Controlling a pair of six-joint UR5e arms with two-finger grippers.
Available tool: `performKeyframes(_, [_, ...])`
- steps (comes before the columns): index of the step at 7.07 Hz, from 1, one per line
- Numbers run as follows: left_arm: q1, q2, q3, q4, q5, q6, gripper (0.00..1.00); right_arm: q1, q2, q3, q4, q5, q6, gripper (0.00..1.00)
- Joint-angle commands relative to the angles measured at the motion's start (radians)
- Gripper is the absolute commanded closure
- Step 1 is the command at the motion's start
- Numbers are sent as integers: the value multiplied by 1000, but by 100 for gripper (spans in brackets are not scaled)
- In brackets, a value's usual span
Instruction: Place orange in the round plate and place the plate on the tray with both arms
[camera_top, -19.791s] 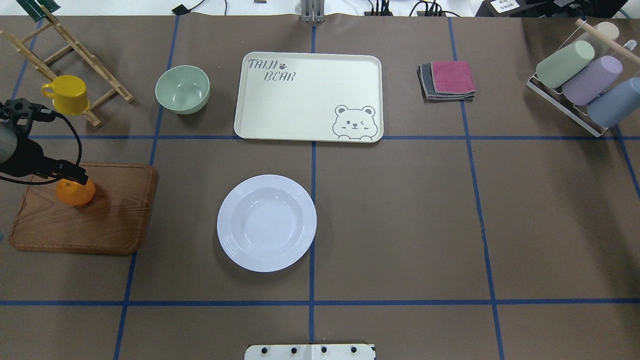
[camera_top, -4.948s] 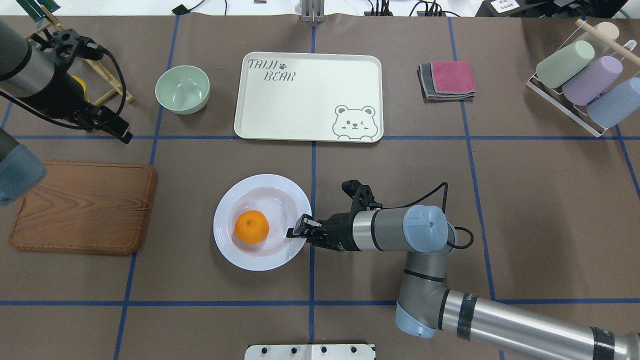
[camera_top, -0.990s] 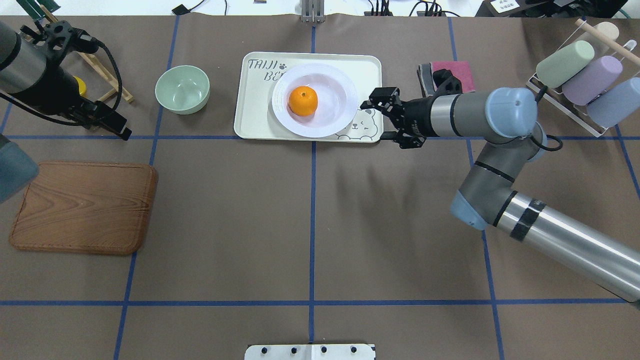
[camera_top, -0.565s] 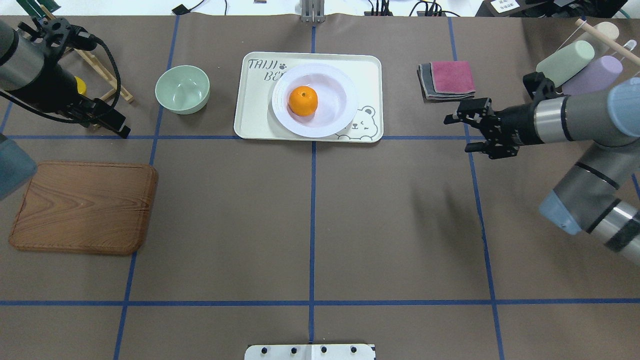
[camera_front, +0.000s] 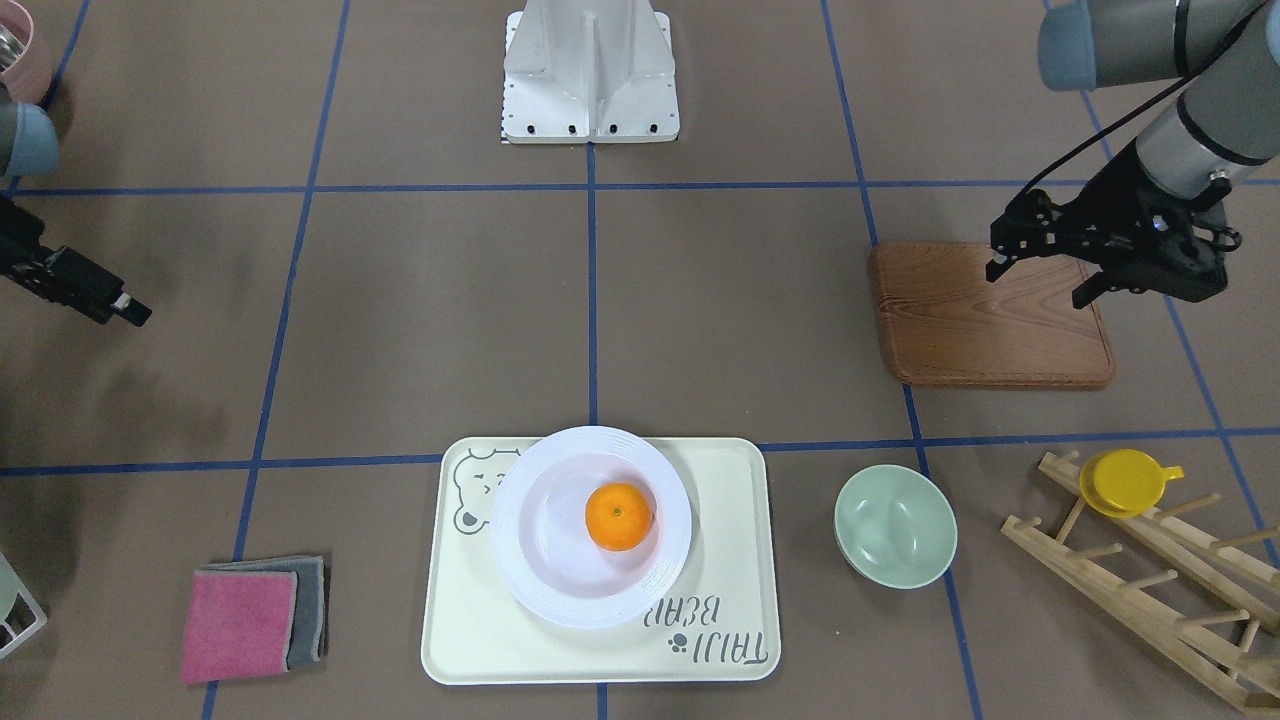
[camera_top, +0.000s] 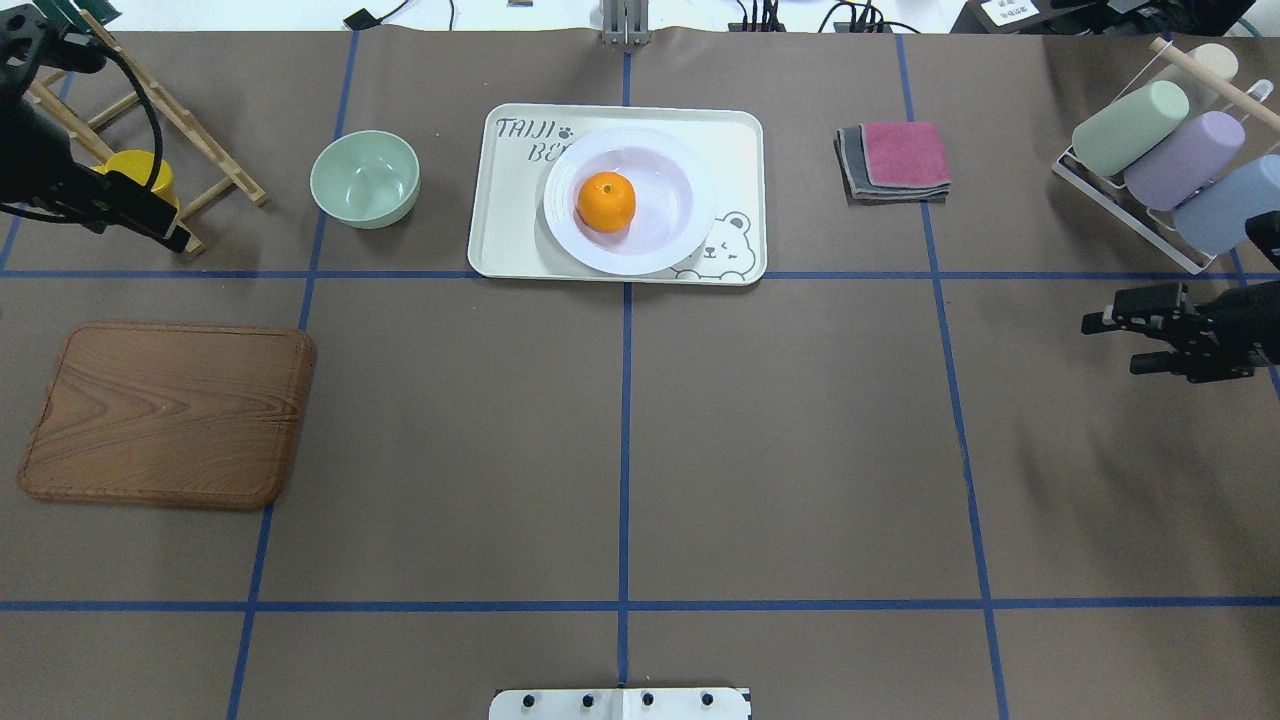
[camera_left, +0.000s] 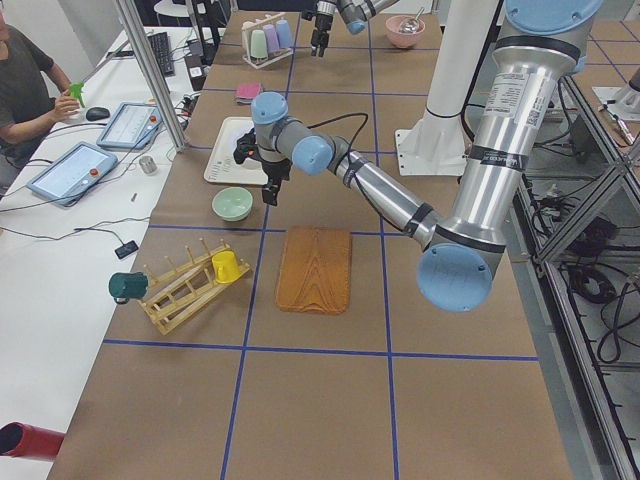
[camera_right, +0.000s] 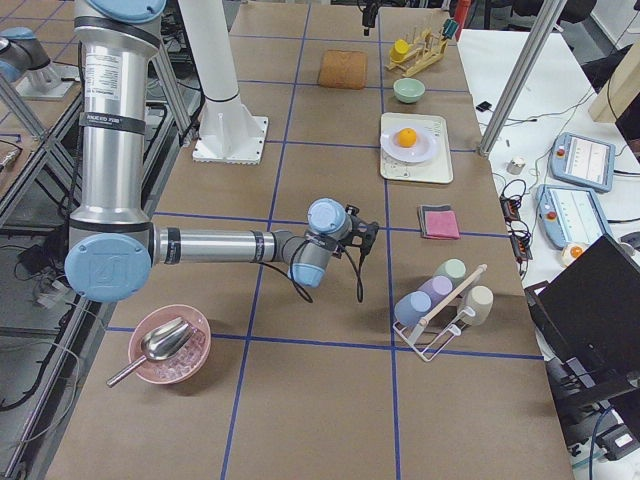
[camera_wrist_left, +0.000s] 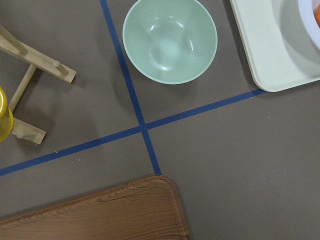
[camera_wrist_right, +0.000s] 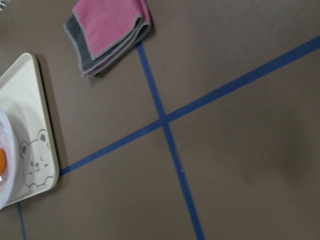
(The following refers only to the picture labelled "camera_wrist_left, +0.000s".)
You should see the white round plate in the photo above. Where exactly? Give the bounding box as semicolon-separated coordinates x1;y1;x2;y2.
297;0;320;50

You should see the orange fruit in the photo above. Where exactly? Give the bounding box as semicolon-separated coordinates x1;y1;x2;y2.
314;4;320;27

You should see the cream bear serving tray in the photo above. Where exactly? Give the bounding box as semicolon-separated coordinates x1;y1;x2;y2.
230;0;320;92

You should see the green bowl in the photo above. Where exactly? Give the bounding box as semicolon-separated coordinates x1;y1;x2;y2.
122;0;218;85

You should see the brown wooden cutting board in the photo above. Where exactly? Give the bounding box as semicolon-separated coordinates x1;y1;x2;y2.
0;175;190;240

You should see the yellow mug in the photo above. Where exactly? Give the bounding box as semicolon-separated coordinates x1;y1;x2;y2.
0;87;14;143

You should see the wooden dish rack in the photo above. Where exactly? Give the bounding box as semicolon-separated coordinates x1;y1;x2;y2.
0;24;77;145

